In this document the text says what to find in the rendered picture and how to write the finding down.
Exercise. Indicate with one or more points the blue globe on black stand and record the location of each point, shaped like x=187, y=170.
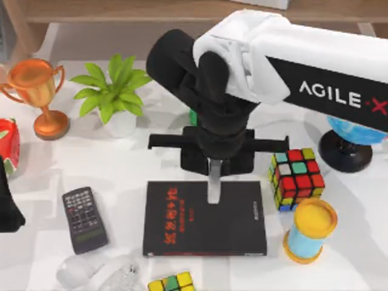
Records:
x=342, y=151

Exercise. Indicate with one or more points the wooden shelf unit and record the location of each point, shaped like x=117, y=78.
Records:
x=121, y=12

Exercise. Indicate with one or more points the white computer mouse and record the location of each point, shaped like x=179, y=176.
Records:
x=74, y=271

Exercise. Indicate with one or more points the small green object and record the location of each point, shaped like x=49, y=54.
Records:
x=193, y=117

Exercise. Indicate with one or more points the small colourful puzzle cube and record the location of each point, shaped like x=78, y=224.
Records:
x=172, y=282

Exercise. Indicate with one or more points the yellow and blue sand timer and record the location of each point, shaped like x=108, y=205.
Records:
x=309, y=230

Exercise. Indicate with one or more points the bronze trophy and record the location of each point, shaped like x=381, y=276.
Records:
x=28, y=82

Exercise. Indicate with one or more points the green plant in white pot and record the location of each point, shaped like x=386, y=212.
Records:
x=115, y=88

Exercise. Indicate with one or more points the red and green fruit toy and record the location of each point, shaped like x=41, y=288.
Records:
x=9, y=142

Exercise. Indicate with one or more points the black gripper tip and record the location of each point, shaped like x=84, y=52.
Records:
x=7, y=200

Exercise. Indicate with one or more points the black book with red lettering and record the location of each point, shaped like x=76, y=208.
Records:
x=182, y=224

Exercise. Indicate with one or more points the black calculator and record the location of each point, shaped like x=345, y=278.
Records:
x=85, y=219

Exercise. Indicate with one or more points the large colourful puzzle cube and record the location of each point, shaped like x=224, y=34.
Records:
x=298, y=182

